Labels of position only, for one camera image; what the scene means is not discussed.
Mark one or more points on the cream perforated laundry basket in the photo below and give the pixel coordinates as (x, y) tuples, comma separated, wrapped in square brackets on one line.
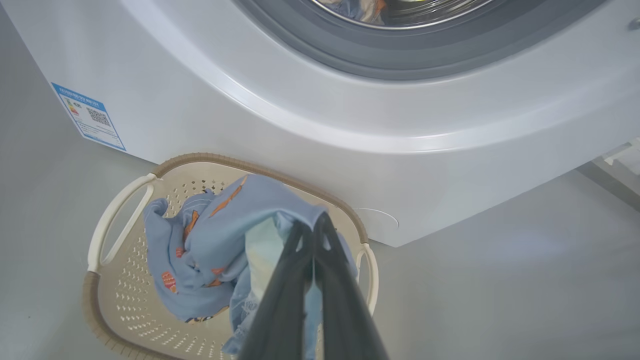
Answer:
[(125, 300)]

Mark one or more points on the blue garment orange cartoon print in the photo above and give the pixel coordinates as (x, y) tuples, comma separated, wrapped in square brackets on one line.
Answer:
[(210, 240)]

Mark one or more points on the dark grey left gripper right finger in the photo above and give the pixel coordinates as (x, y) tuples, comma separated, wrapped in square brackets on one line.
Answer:
[(345, 310)]

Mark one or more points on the blue energy label sticker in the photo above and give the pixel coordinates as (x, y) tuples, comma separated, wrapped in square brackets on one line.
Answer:
[(87, 116)]

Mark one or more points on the round white filter cover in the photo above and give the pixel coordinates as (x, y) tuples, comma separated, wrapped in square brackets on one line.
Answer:
[(382, 225)]

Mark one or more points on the steel perforated washer drum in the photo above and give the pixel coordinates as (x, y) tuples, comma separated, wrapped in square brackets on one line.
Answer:
[(440, 10)]

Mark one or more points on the white front-load washing machine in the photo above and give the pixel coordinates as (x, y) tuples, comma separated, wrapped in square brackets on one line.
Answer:
[(200, 100)]

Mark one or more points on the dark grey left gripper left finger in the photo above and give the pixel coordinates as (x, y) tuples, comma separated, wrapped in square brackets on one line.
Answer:
[(280, 310)]

